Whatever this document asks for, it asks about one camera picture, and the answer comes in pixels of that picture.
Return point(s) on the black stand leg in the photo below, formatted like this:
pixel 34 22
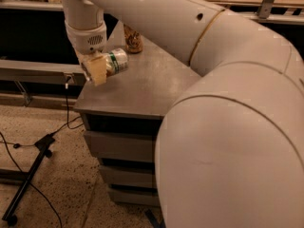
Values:
pixel 23 179

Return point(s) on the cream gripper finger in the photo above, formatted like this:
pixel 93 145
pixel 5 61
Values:
pixel 95 69

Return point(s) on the grey drawer cabinet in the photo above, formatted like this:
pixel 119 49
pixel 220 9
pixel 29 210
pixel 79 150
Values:
pixel 135 101

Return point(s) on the grey metal shelf frame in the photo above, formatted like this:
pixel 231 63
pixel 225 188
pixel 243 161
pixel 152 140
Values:
pixel 272 7

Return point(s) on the brown patterned drink can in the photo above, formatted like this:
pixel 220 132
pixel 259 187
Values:
pixel 133 40

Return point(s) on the grey drawer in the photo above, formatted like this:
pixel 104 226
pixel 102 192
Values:
pixel 134 197
pixel 128 176
pixel 119 146

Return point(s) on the grey metal rail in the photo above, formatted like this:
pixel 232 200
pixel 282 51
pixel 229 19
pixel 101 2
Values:
pixel 43 73

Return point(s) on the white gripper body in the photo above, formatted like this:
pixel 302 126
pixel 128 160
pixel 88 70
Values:
pixel 85 39

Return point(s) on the bottom grey drawer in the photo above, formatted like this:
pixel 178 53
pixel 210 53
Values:
pixel 134 197

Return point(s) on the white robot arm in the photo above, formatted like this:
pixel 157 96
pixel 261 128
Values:
pixel 230 151

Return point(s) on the middle grey drawer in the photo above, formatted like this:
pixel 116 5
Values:
pixel 128 176

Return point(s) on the top grey drawer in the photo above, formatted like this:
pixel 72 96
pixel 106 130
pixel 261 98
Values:
pixel 119 146

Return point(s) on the white green 7up can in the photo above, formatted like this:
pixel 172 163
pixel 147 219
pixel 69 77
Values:
pixel 116 61

